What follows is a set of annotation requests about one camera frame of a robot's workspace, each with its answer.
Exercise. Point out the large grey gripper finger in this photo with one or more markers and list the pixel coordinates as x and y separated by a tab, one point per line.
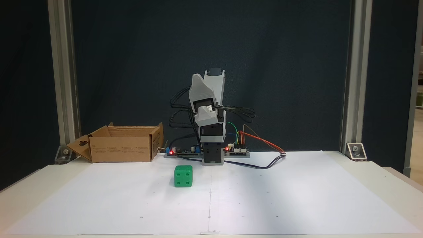
201	87

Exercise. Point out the small grey gripper finger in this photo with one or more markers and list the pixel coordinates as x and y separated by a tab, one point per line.
206	119

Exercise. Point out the green die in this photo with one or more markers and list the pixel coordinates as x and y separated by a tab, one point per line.
183	176

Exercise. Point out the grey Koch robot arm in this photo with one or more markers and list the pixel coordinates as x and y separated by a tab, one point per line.
215	84

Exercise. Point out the blue circuit board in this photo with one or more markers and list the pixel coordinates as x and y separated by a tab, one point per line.
183	151

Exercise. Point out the small driver circuit board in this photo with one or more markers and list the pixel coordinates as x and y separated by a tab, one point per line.
236	149

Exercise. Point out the brown cardboard box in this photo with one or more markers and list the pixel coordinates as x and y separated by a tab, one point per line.
122	147

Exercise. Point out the white paper sheet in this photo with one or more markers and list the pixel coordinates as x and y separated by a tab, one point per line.
264	198

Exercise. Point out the grey base plate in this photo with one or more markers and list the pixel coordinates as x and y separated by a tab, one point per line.
241	155

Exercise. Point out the aluminium frame post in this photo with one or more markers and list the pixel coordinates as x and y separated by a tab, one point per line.
357	66
414	99
64	66

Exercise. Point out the metal corner bracket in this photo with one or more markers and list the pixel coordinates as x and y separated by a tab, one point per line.
356	151
64	154

